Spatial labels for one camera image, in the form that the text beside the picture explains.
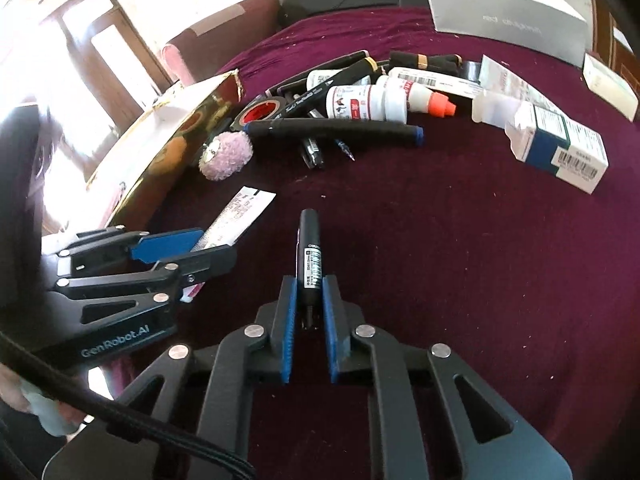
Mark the maroon blanket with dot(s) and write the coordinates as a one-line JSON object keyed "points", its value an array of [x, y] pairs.
{"points": [[450, 270]]}

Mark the white flat box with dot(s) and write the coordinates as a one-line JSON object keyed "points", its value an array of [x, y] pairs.
{"points": [[612, 87]]}

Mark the maroon armchair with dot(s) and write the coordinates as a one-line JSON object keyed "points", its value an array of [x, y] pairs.
{"points": [[220, 25]]}

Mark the white bottle red label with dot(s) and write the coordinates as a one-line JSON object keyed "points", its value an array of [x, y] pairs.
{"points": [[365, 102]]}

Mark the blue white medicine box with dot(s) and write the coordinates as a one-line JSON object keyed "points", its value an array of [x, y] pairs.
{"points": [[560, 147]]}

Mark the clear plastic carton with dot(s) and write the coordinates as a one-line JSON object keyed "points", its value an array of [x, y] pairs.
{"points": [[492, 110]]}

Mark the large grey box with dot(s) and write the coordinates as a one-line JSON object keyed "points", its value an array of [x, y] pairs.
{"points": [[505, 10]]}

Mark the black marker pen white label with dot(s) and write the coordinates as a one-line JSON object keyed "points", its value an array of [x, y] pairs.
{"points": [[306, 260]]}

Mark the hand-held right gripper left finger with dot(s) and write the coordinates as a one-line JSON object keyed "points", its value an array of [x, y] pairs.
{"points": [[287, 332]]}

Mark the black tape roll red core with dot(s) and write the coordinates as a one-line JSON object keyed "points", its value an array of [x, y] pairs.
{"points": [[274, 104]]}

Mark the white barcode carton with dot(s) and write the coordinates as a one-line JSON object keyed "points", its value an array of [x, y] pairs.
{"points": [[452, 82]]}

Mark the wooden cabinet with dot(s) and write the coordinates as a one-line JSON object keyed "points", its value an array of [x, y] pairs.
{"points": [[617, 35]]}

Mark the gold cardboard box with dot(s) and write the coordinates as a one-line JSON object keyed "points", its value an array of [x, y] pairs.
{"points": [[165, 150]]}

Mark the long white carton red end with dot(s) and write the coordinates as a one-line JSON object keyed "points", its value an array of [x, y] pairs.
{"points": [[240, 215]]}

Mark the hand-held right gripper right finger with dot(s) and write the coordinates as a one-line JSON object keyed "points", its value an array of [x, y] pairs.
{"points": [[330, 332]]}

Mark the thin dark pen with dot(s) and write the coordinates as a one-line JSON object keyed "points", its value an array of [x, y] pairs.
{"points": [[346, 150]]}

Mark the white printed carton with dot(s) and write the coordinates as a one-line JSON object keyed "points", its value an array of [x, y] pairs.
{"points": [[505, 77]]}

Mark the person's left hand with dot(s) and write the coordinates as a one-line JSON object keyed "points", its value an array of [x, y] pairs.
{"points": [[22, 392]]}

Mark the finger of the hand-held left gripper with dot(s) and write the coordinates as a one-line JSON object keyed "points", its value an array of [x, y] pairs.
{"points": [[200, 261], [165, 247]]}

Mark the wooden glass door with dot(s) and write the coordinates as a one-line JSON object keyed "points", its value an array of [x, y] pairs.
{"points": [[117, 15]]}

